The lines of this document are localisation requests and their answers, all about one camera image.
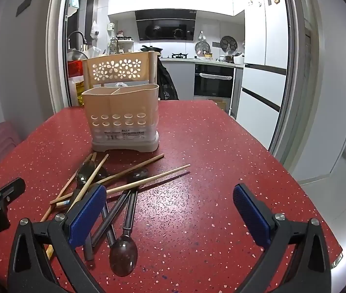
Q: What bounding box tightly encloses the dark translucent spoon one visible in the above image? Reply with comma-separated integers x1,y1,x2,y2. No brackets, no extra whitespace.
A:
110,188,138,277

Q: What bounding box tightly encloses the wooden chopstick four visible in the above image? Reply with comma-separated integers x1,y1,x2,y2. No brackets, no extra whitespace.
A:
40,152,97,222

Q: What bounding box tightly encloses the wooden chopstick two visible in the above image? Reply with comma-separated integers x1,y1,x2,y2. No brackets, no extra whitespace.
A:
55,163,192,209

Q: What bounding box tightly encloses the dark translucent spoon three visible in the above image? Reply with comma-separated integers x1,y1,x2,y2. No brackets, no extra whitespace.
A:
91,167,149,248

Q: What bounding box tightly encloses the wooden chopstick one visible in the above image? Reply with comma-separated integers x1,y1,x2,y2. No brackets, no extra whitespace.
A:
50,154,164,204

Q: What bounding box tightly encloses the dark translucent spoon two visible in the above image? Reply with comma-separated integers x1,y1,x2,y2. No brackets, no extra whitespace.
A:
69,160,96,261

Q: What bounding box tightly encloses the kitchen faucet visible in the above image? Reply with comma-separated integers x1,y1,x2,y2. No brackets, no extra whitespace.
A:
67,31,88,52

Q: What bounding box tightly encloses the yellow cooking oil bottle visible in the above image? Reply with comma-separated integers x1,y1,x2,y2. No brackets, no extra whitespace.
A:
75,81,85,106

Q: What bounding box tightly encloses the red plastic basket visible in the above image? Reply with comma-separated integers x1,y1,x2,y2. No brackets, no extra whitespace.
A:
67,60,83,78

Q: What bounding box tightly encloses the beige utensil holder caddy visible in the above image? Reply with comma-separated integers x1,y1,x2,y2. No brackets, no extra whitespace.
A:
82,83,159,153

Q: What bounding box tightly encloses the steel bowl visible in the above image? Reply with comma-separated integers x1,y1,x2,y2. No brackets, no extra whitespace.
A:
66,48,88,62

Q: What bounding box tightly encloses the beige flower-pattern storage cart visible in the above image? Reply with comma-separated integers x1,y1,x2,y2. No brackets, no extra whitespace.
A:
82,51,160,90

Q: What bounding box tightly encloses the white refrigerator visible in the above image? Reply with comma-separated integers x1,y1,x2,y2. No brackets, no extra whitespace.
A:
236,0,289,149

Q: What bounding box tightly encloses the cardboard box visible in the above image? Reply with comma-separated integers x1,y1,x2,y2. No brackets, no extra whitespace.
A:
213,99,227,111

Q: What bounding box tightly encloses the black garbage bag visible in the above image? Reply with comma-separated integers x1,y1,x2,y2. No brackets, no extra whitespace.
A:
157,58,179,101

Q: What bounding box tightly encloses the black wok on stove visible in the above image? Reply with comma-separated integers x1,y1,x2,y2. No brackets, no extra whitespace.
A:
141,45,163,53

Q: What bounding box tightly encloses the black built-in oven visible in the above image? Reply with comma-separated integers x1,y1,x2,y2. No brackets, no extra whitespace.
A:
194,64,234,98

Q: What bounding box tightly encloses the black range hood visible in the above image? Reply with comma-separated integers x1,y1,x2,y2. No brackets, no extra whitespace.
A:
135,9,197,41

